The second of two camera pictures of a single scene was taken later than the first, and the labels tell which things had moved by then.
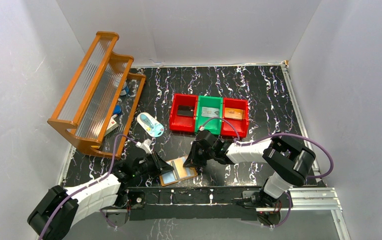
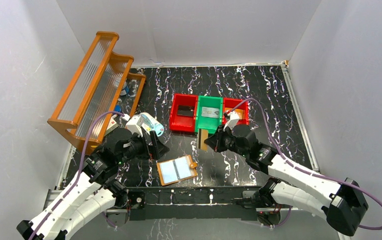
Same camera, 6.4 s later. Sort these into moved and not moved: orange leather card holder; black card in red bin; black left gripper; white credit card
Moved: black left gripper
Not moved: white credit card; orange leather card holder; black card in red bin
